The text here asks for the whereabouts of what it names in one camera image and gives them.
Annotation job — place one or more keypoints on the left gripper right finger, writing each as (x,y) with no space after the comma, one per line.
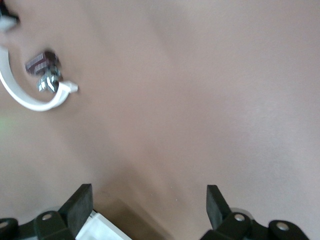
(217,210)

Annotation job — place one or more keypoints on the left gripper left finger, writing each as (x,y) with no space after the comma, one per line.
(75,212)

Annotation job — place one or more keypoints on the white curved plastic clip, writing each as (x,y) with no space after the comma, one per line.
(32,105)

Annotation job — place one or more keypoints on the brown terminal block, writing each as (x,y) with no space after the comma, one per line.
(37,66)

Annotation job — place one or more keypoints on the small black component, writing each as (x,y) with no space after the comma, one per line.
(11,16)

